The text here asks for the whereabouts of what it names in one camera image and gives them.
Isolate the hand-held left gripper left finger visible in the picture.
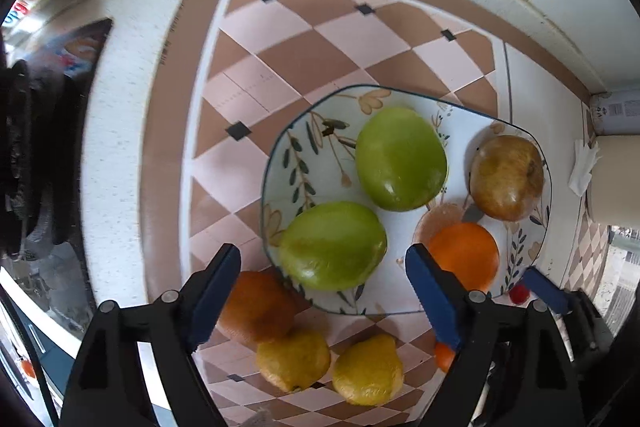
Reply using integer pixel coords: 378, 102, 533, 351
60, 243, 243, 427

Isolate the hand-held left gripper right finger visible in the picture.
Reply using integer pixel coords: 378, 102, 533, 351
405, 243, 586, 427

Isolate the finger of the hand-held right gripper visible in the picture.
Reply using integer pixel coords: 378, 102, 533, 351
521, 266, 603, 350

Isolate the green mango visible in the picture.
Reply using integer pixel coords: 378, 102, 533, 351
278, 201, 389, 292
355, 107, 449, 212

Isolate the floral ceramic plate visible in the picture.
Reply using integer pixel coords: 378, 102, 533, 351
260, 84, 552, 317

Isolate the orange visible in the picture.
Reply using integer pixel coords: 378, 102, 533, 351
218, 271, 301, 344
428, 222, 501, 295

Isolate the small orange kumquat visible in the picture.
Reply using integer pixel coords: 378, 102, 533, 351
434, 341, 457, 374

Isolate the yellow lemon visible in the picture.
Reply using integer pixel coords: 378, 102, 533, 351
332, 333, 405, 407
256, 328, 332, 394

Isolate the brown yellow mango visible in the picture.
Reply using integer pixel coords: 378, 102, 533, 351
470, 135, 545, 222

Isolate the white tissue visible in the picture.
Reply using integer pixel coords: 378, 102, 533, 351
568, 139, 601, 196

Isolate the beige container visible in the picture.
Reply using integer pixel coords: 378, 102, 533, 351
586, 134, 640, 225

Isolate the metal can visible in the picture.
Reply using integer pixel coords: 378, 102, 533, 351
589, 89, 640, 138

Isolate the pink brown checkered mat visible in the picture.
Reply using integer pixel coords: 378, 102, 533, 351
141, 0, 613, 427

